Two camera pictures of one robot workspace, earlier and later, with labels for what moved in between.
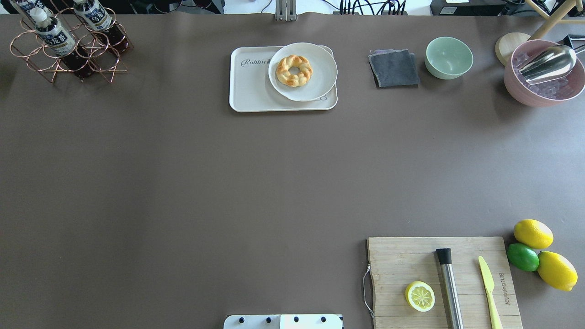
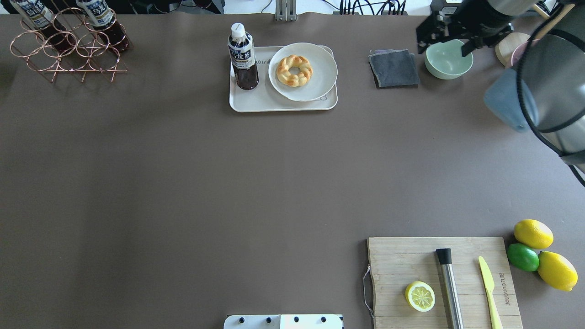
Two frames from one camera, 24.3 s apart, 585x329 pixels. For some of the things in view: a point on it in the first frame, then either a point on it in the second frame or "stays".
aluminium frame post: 285,10 stays
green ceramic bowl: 448,58 stays
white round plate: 324,69 stays
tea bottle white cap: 38,14 -> 238,30
